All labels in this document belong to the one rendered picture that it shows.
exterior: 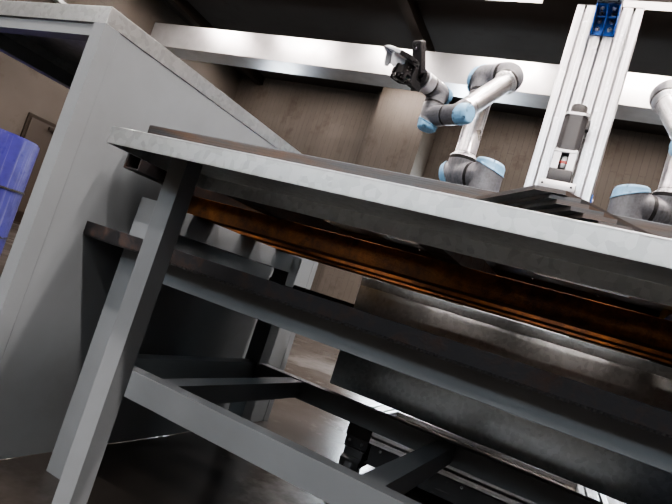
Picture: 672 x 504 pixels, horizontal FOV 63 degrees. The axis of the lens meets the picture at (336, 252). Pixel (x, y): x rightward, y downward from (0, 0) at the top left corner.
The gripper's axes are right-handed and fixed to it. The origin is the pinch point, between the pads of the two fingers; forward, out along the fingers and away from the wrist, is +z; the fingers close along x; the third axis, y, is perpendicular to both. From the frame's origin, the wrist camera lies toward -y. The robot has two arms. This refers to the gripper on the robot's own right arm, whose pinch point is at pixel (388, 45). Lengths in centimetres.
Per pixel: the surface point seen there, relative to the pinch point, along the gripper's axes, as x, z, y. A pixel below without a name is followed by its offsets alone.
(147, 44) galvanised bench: -10, 75, 41
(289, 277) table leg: 1, 1, 86
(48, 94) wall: 1120, -93, 32
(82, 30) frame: -8, 88, 45
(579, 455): -90, -47, 97
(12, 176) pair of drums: 212, 56, 108
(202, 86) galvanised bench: -2, 55, 43
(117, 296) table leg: -26, 65, 99
